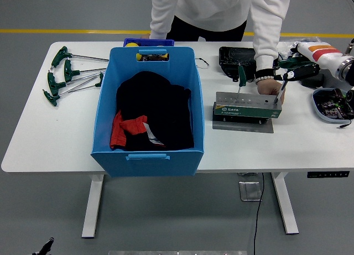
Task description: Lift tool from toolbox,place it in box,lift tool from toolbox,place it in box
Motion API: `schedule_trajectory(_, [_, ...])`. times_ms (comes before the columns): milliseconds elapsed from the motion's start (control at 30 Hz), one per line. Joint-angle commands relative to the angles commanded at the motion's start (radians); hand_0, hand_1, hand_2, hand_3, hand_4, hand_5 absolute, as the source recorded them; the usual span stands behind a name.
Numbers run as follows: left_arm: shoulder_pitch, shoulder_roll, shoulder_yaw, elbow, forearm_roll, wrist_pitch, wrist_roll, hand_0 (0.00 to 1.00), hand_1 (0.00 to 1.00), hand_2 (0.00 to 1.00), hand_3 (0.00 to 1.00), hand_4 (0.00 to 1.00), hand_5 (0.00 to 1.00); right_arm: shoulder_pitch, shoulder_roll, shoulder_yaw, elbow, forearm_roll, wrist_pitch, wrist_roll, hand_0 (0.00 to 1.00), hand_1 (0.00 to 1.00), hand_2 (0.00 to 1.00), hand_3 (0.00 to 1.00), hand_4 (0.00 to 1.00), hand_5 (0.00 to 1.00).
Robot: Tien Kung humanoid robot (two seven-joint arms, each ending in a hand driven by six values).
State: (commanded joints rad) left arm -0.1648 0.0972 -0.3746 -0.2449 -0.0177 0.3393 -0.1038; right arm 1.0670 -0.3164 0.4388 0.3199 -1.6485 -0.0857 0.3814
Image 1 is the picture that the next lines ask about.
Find black white robot left hand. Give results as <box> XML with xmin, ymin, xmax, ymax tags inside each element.
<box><xmin>32</xmin><ymin>237</ymin><xmax>55</xmax><ymax>255</ymax></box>

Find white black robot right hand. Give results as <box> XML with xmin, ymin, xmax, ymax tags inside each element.
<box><xmin>273</xmin><ymin>41</ymin><xmax>345</xmax><ymax>82</ymax></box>

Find person's left hand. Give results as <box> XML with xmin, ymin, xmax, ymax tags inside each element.
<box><xmin>256</xmin><ymin>79</ymin><xmax>285</xmax><ymax>106</ymax></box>

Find long green T-handle hex key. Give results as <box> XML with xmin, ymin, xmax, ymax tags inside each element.
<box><xmin>274</xmin><ymin>56</ymin><xmax>316</xmax><ymax>104</ymax></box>

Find short green T-handle hex key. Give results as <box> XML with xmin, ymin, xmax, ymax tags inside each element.
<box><xmin>236</xmin><ymin>64</ymin><xmax>247</xmax><ymax>95</ymax></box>

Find green metal hex key stand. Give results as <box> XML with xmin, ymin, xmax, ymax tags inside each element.
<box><xmin>212</xmin><ymin>91</ymin><xmax>283</xmax><ymax>134</ymax></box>

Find large light blue plastic box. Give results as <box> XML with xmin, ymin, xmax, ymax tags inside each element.
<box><xmin>90</xmin><ymin>46</ymin><xmax>206</xmax><ymax>179</ymax></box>

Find small dark blue bin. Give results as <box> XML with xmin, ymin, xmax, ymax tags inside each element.
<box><xmin>123</xmin><ymin>38</ymin><xmax>175</xmax><ymax>48</ymax></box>

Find black wristband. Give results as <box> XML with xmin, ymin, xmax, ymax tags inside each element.
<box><xmin>256</xmin><ymin>68</ymin><xmax>277</xmax><ymax>79</ymax></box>

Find black plastic tray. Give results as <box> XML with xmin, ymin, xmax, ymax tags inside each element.
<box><xmin>218</xmin><ymin>46</ymin><xmax>280</xmax><ymax>83</ymax></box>

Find dark electronic parts heap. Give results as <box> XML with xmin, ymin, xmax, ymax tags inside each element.
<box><xmin>316</xmin><ymin>89</ymin><xmax>354</xmax><ymax>120</ymax></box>

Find light blue bowl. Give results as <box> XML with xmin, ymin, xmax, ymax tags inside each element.
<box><xmin>312</xmin><ymin>88</ymin><xmax>354</xmax><ymax>125</ymax></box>

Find white table leg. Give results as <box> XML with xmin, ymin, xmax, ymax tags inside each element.
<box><xmin>81</xmin><ymin>174</ymin><xmax>105</xmax><ymax>239</ymax></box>
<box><xmin>270</xmin><ymin>171</ymin><xmax>300</xmax><ymax>235</ymax></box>

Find black garment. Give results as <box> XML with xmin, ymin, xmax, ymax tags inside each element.
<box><xmin>110</xmin><ymin>71</ymin><xmax>195</xmax><ymax>152</ymax></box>

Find person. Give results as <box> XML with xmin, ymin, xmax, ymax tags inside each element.
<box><xmin>149</xmin><ymin>0</ymin><xmax>291</xmax><ymax>73</ymax></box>

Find red garment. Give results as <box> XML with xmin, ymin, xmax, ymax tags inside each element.
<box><xmin>110</xmin><ymin>110</ymin><xmax>166</xmax><ymax>150</ymax></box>

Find black table control panel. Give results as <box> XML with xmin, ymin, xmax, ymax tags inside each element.
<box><xmin>306</xmin><ymin>171</ymin><xmax>351</xmax><ymax>179</ymax></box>

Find square metal floor plate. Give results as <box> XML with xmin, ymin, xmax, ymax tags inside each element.
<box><xmin>238</xmin><ymin>181</ymin><xmax>263</xmax><ymax>202</ymax></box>

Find white bead bracelet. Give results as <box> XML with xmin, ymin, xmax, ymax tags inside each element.
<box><xmin>254</xmin><ymin>75</ymin><xmax>276</xmax><ymax>84</ymax></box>

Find silver wire carabiner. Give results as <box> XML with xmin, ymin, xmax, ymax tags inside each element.
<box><xmin>195</xmin><ymin>57</ymin><xmax>210</xmax><ymax>71</ymax></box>

